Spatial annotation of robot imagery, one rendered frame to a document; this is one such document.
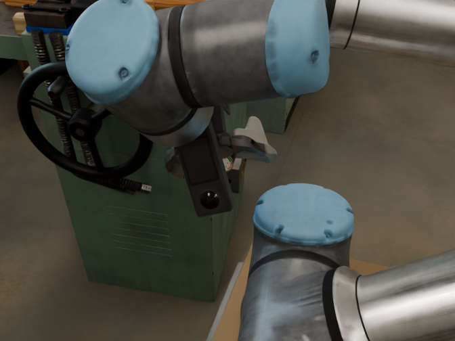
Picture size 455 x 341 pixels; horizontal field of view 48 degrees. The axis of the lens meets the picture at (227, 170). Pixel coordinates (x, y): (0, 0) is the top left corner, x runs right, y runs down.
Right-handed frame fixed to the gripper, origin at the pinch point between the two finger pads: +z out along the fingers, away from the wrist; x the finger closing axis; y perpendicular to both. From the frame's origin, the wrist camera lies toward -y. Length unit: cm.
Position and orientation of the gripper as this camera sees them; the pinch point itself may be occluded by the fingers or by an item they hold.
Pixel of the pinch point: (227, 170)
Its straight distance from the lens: 75.6
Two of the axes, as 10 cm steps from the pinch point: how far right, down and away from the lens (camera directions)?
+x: -9.6, 1.8, 2.3
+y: -1.2, -9.5, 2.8
